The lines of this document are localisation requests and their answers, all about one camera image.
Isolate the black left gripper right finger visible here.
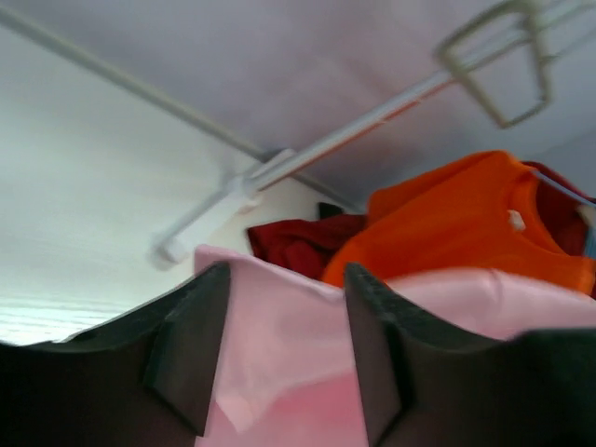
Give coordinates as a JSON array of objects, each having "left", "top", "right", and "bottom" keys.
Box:
[{"left": 345, "top": 264, "right": 595, "bottom": 446}]

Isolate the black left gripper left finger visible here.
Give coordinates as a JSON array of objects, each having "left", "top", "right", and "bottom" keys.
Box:
[{"left": 1, "top": 262, "right": 231, "bottom": 446}]

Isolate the pink t shirt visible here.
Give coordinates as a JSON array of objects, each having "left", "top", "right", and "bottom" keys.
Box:
[{"left": 195, "top": 245, "right": 595, "bottom": 446}]

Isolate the orange t shirt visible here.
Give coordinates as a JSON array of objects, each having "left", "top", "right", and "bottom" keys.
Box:
[{"left": 320, "top": 149, "right": 596, "bottom": 295}]

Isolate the dark red t shirt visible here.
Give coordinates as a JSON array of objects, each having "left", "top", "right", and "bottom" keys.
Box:
[{"left": 246, "top": 160, "right": 596, "bottom": 299}]

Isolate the grey velvet hanger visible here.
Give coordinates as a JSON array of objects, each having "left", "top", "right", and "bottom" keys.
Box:
[{"left": 435, "top": 1, "right": 595, "bottom": 129}]

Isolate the white metal clothes rack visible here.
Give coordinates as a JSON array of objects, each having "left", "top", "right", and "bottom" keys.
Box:
[{"left": 148, "top": 69, "right": 457, "bottom": 269}]

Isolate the blue wire hanger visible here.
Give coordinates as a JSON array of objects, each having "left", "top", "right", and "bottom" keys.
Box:
[{"left": 532, "top": 170, "right": 595, "bottom": 208}]

